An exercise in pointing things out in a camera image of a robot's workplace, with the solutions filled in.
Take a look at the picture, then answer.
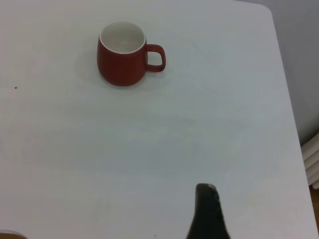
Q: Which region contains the white ribbed radiator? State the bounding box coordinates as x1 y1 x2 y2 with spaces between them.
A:
301 133 319 190

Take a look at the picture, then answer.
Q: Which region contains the red ceramic mug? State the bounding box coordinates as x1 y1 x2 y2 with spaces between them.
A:
97 21 167 87

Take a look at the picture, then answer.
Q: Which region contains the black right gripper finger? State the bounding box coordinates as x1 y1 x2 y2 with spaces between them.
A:
186 183 231 239

